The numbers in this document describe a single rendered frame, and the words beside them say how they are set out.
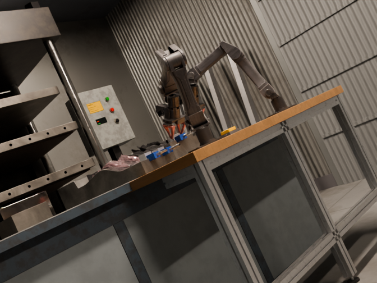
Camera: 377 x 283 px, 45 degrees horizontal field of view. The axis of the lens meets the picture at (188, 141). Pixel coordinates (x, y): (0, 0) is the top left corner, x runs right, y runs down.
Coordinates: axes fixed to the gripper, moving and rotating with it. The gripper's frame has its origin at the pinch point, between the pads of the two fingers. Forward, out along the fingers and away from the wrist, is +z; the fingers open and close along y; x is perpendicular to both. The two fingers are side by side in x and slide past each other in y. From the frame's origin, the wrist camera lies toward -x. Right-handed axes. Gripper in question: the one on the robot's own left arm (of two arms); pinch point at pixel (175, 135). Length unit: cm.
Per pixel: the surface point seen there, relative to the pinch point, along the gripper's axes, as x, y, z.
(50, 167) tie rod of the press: -134, -3, 49
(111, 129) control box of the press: -87, -27, 20
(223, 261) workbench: 34, 9, 52
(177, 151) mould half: 5.1, 4.9, 5.7
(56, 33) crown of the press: -105, -8, -44
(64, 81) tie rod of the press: -94, -2, -17
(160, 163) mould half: 12.7, 23.4, 3.6
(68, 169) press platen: -74, 17, 30
